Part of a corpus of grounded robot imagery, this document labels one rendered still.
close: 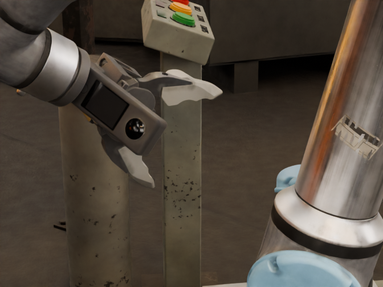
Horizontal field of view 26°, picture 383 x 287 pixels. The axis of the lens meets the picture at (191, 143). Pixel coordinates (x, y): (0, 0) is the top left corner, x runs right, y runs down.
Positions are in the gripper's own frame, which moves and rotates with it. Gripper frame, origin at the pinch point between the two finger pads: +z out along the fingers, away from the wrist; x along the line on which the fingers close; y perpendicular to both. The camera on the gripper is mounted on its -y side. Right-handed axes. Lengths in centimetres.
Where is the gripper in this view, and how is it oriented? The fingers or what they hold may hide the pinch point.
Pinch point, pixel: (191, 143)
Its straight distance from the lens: 104.8
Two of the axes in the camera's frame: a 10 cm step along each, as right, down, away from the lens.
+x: -5.8, 8.0, 1.9
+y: -4.4, -5.0, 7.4
